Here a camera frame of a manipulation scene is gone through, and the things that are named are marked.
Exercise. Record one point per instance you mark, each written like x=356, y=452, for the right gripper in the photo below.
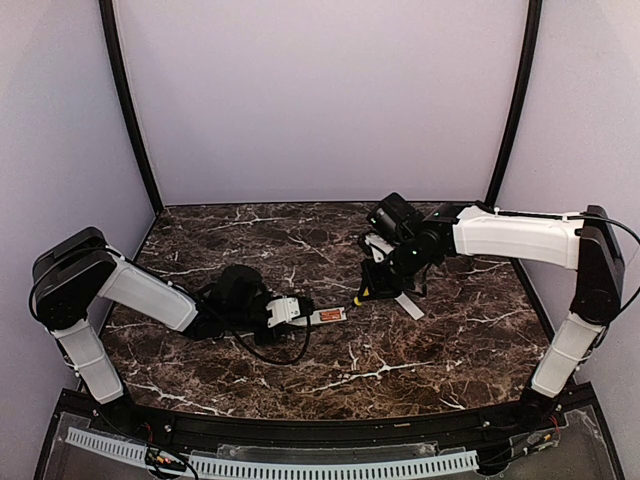
x=377, y=280

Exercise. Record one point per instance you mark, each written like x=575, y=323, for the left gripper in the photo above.
x=304, y=306

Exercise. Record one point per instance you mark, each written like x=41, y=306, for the white battery cover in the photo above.
x=409, y=306

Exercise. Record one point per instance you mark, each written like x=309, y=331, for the white remote control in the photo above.
x=314, y=318

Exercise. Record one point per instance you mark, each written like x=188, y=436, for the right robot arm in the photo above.
x=404, y=241

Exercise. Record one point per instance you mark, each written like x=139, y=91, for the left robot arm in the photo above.
x=70, y=276

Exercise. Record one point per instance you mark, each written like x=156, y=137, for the orange battery upper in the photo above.
x=331, y=313

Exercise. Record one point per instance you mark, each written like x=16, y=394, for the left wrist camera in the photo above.
x=282, y=310

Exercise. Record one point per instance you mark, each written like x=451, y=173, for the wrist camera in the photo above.
x=373, y=245
x=282, y=310

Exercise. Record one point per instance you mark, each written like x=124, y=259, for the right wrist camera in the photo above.
x=373, y=245

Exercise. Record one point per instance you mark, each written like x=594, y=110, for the white cable duct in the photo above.
x=416, y=461

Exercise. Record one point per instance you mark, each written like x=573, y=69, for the black front rail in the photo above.
x=486, y=428

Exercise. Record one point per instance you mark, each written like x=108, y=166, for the black frame post right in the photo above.
x=527, y=54

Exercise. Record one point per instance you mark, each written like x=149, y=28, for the black frame post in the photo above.
x=527, y=54
x=127, y=107

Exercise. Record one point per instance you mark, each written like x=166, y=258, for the black frame post left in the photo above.
x=127, y=107

